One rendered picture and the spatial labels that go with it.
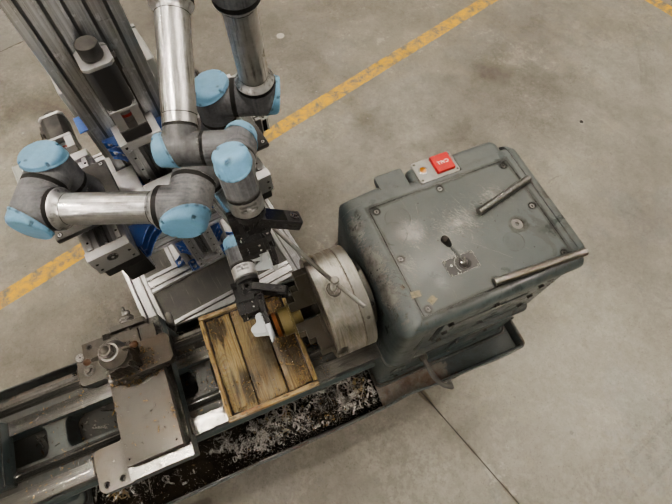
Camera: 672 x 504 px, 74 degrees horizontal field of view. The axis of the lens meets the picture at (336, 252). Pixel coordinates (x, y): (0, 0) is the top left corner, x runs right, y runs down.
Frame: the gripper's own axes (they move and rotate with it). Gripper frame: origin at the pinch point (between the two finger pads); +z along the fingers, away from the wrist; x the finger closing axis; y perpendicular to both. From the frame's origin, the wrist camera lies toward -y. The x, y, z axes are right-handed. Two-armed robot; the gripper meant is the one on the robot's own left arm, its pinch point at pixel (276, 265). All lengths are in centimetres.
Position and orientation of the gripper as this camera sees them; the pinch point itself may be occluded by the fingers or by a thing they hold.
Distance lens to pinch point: 114.8
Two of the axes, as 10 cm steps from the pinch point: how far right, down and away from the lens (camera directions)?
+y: -9.2, 3.4, -1.7
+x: 3.7, 6.5, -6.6
